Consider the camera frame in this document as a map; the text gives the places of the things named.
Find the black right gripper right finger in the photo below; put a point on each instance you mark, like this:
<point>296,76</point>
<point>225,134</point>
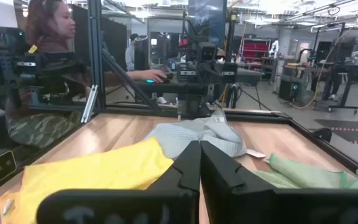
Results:
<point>228,199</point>

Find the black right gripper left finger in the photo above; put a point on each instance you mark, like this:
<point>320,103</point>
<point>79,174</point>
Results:
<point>179,199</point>

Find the grey waffle microfiber towel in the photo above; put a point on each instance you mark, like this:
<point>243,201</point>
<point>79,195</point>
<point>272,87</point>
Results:
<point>179,137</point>

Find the pale mint microfiber towel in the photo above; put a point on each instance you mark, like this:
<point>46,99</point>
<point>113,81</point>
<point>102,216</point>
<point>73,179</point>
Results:
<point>306,174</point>

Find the yellow microfiber towel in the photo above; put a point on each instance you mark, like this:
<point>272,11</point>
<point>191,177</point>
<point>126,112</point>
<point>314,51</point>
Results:
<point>89,171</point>

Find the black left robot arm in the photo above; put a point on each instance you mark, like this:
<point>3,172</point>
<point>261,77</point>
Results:
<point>205,77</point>

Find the computer desk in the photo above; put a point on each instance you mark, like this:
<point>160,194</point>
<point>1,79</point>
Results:
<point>160,87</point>

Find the black caster wheel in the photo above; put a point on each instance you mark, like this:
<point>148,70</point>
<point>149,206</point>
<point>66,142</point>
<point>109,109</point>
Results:
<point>322,134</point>

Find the black computer mouse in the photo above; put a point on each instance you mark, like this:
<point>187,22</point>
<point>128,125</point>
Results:
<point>170,76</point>

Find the black computer box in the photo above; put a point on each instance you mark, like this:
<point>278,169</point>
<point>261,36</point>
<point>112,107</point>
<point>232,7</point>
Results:
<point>289,88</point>

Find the red storage rack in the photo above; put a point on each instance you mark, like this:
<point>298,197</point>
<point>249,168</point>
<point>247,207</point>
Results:
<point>255,49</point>

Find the person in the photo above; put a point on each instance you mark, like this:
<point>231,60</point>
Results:
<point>61,25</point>
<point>130,53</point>

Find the black partition panel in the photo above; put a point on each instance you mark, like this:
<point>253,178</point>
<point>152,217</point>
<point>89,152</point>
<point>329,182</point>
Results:
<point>113,40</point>

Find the black standing desk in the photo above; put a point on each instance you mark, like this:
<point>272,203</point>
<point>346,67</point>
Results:
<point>350,67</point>

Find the black desk equipment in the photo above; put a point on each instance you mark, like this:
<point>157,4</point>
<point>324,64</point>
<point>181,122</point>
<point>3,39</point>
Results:
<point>42,71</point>

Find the black aluminium table frame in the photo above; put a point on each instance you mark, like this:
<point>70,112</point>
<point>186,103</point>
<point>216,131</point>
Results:
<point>95,62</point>

